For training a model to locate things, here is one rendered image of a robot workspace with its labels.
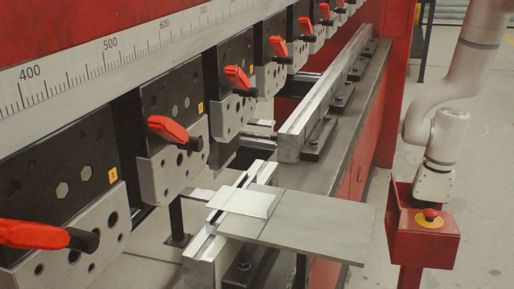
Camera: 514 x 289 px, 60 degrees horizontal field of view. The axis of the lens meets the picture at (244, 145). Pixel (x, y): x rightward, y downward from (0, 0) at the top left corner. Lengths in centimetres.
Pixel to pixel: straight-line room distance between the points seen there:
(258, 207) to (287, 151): 44
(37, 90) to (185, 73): 24
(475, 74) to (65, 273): 99
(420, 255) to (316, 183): 33
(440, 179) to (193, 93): 87
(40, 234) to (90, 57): 16
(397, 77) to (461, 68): 179
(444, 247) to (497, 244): 141
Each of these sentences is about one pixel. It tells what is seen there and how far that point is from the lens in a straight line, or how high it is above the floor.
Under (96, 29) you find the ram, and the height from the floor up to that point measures 141.
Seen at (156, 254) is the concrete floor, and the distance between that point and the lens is 239.
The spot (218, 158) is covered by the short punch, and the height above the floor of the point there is 112.
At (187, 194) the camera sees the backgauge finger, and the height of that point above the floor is 101.
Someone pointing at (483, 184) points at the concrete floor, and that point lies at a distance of 323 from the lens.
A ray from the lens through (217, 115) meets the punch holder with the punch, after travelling 70.
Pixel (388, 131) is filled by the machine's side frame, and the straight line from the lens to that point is 309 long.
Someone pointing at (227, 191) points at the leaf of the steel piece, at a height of 100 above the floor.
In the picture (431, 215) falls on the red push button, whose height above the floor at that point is 81.
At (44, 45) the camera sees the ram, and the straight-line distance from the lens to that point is 39.
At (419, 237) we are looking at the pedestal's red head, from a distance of 127.
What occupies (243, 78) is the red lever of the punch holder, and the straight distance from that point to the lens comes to 66.
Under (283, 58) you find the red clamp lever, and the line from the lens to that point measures 88.
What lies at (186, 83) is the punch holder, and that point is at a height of 131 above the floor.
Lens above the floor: 149
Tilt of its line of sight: 26 degrees down
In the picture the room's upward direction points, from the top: 1 degrees counter-clockwise
